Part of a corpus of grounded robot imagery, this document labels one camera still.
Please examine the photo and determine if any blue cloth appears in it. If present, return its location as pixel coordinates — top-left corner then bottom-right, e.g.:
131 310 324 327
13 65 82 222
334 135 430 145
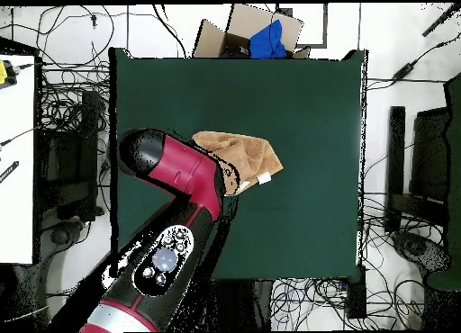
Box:
249 19 288 59

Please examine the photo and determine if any black power adapter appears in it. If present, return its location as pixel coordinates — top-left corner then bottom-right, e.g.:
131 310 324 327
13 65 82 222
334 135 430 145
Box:
391 60 420 82

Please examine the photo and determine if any yellow and black tool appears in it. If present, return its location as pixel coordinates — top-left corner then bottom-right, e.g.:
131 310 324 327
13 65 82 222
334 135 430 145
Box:
0 59 18 86

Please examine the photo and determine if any brown cardboard box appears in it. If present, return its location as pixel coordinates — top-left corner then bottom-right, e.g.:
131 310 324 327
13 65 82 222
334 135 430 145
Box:
192 3 312 59

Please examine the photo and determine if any black computer tower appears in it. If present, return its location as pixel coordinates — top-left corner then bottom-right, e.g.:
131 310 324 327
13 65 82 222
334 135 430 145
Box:
37 90 100 222

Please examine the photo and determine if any black power strip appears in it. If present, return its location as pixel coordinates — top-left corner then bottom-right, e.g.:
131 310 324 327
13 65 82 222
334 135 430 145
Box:
345 271 367 320

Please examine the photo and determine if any black upright post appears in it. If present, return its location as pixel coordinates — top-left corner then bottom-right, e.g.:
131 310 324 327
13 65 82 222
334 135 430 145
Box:
384 105 407 234

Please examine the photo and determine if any white desk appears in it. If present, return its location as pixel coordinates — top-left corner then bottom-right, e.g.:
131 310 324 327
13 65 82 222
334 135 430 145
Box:
0 54 36 266

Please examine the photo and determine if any black round base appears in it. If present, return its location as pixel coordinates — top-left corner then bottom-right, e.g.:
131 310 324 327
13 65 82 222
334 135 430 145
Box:
391 230 451 275

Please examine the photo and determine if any tan terry towel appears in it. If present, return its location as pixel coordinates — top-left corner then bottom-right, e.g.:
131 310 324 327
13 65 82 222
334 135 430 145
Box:
191 130 285 197

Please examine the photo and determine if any black square frame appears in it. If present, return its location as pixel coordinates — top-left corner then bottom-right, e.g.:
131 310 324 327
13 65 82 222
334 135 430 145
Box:
275 3 329 49

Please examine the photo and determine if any dark green table cloth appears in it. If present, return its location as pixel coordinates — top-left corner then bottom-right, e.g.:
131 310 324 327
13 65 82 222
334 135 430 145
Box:
108 47 368 281

